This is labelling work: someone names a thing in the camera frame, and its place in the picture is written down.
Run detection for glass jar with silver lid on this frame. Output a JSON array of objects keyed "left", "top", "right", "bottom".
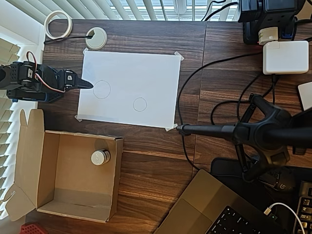
[{"left": 91, "top": 148, "right": 111, "bottom": 166}]

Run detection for red robot arm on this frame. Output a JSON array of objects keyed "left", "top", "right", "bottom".
[{"left": 19, "top": 222, "right": 46, "bottom": 234}]

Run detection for open cardboard box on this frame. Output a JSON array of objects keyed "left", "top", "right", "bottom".
[{"left": 4, "top": 108, "right": 124, "bottom": 224}]

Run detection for white paper sheet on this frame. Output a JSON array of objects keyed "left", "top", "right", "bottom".
[{"left": 77, "top": 50, "right": 181, "bottom": 129}]

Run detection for masking tape roll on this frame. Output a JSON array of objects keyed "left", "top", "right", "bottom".
[{"left": 44, "top": 10, "right": 73, "bottom": 39}]

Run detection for cream vertical blinds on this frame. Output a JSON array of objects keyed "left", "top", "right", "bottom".
[
  {"left": 14, "top": 0, "right": 241, "bottom": 22},
  {"left": 0, "top": 36, "right": 39, "bottom": 224}
]

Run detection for grey laptop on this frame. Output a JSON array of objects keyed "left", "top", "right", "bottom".
[{"left": 153, "top": 169, "right": 288, "bottom": 234}]

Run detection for black mouse pad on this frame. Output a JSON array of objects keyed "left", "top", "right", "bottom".
[{"left": 210, "top": 157, "right": 312, "bottom": 220}]

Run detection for black tripod stand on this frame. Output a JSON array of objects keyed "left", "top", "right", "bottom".
[{"left": 175, "top": 94, "right": 312, "bottom": 183}]

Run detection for small white plug adapter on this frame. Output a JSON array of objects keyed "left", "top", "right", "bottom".
[{"left": 257, "top": 26, "right": 280, "bottom": 46}]

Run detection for white square power adapter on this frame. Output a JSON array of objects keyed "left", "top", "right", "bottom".
[{"left": 262, "top": 40, "right": 310, "bottom": 75}]

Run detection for black power strip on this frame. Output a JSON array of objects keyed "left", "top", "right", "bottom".
[{"left": 237, "top": 0, "right": 306, "bottom": 45}]

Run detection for blue plug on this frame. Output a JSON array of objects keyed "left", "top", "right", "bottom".
[{"left": 281, "top": 23, "right": 295, "bottom": 40}]

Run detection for white flat device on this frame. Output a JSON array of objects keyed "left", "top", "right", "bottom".
[{"left": 297, "top": 82, "right": 312, "bottom": 111}]

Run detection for black computer mouse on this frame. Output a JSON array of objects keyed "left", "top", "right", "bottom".
[{"left": 274, "top": 168, "right": 297, "bottom": 192}]

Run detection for black keyboard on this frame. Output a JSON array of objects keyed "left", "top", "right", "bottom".
[{"left": 293, "top": 180, "right": 312, "bottom": 234}]

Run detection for white desk cable grommet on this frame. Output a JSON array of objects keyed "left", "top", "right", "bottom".
[{"left": 85, "top": 27, "right": 108, "bottom": 50}]

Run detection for thin black cable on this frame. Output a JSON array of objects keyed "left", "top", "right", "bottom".
[{"left": 43, "top": 34, "right": 95, "bottom": 45}]

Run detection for long black cable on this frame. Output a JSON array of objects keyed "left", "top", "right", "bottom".
[{"left": 175, "top": 52, "right": 265, "bottom": 171}]

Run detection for white charging cable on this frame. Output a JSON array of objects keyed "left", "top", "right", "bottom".
[{"left": 265, "top": 202, "right": 307, "bottom": 234}]

